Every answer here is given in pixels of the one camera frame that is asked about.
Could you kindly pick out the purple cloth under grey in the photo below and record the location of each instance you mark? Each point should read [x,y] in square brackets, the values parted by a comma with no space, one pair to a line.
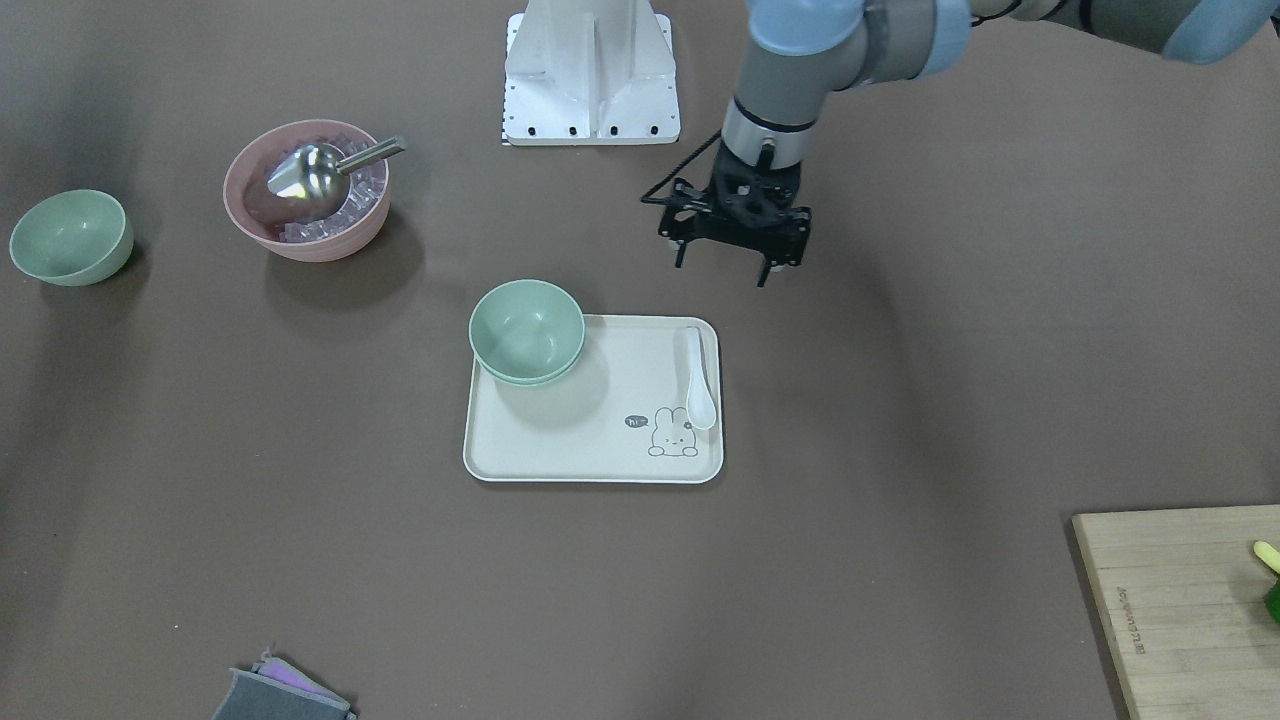
[282,671]

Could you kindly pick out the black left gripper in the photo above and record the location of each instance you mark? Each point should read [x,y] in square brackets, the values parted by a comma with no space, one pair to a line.
[683,222]

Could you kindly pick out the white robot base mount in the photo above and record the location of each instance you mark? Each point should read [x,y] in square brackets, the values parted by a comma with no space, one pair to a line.
[590,73]

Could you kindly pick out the green bowl robot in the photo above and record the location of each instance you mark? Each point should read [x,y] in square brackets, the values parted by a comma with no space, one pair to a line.
[527,316]
[73,239]

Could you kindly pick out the pink bowl with ice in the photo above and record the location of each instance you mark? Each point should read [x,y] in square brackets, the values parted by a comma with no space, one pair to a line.
[292,233]

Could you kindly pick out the green bowl on tray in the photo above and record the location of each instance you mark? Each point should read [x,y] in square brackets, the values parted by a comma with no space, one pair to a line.
[525,370]

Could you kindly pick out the green lime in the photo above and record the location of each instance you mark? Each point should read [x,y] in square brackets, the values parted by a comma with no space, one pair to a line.
[1271,601]

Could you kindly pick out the white ceramic spoon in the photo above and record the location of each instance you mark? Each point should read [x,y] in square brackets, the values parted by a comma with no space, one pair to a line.
[700,406]

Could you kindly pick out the cream rabbit tray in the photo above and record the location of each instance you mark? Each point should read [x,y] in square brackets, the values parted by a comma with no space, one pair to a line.
[618,416]

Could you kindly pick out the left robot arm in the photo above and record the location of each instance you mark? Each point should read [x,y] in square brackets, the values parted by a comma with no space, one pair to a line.
[800,52]

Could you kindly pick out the yellow plastic knife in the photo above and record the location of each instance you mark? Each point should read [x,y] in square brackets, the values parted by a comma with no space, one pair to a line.
[1267,554]

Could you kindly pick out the wooden cutting board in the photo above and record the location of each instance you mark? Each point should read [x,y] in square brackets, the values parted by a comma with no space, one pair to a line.
[1181,599]

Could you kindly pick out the grey folded cloth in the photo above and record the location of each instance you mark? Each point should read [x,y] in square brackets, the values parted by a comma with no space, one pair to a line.
[256,696]

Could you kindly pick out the metal ice scoop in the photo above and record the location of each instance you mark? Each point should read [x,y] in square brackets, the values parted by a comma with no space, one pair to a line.
[315,177]

